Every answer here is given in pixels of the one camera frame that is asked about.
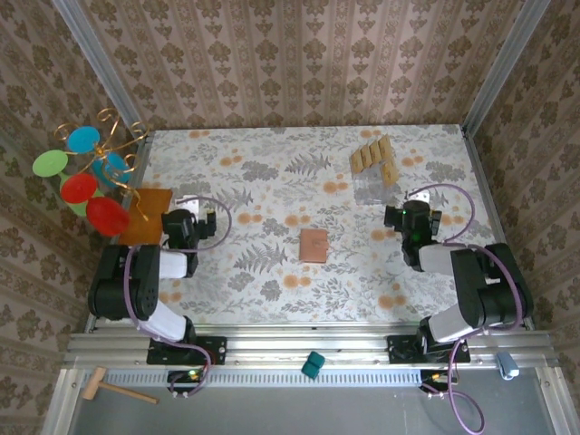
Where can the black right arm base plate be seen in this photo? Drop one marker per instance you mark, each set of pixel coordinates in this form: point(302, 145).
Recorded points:
point(399, 358)

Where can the floral tablecloth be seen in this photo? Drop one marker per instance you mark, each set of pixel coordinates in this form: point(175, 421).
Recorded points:
point(317, 299)

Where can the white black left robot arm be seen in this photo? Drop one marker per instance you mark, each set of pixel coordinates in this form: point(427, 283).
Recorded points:
point(170, 324)

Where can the white blue clip device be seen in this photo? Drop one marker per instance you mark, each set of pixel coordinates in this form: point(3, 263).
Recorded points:
point(507, 366)

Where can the teal small box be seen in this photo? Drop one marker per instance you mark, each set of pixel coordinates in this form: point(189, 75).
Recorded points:
point(313, 364)

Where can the orange wooden rack base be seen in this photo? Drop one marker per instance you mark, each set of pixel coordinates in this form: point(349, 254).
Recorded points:
point(149, 213)

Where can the blue plastic wine glass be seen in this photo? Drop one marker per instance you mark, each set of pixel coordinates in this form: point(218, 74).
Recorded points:
point(84, 139)

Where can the wide aluminium base rail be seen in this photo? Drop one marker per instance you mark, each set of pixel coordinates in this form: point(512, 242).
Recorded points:
point(294, 344)

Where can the grey metal panel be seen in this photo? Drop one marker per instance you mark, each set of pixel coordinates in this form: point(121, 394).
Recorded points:
point(294, 412)

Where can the small wooden mallet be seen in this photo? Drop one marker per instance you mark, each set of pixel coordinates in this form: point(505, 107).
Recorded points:
point(93, 383)

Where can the green plastic wine glass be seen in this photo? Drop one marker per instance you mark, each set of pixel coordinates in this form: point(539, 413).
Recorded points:
point(50, 163)

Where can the aluminium frame post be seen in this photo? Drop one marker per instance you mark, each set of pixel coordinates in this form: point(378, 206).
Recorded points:
point(96, 59)
point(506, 59)

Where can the red plastic wine glass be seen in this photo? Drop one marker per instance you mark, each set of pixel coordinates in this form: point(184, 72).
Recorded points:
point(106, 217)

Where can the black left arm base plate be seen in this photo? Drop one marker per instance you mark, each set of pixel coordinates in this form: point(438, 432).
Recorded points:
point(217, 349)

